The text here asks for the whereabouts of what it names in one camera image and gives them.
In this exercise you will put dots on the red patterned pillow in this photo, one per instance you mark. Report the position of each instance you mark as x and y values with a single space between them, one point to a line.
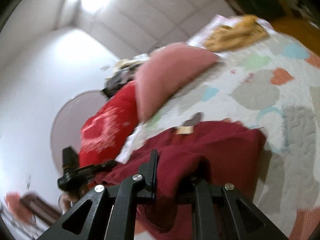
104 134

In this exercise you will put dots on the round grey headboard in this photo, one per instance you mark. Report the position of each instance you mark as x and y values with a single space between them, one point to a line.
66 127

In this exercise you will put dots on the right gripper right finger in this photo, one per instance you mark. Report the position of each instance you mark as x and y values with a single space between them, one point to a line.
223 212

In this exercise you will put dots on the dark red garment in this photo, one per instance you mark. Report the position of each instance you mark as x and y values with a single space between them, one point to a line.
219 152

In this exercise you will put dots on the yellow crumpled garment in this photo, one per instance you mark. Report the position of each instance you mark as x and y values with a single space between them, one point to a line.
244 33

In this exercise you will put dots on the pile of mixed clothes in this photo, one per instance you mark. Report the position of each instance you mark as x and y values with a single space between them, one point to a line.
124 72

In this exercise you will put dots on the beige heart-patterned quilt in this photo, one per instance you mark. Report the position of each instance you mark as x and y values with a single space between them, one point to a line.
272 85

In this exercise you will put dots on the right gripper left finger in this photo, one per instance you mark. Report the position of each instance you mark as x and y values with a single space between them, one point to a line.
109 212

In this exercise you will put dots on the pink pillow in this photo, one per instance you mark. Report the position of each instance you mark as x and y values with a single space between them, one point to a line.
166 72

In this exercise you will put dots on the person's hand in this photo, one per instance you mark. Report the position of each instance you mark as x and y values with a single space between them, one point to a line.
66 201

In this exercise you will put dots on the white fleece blanket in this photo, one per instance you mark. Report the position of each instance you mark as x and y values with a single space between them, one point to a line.
132 143

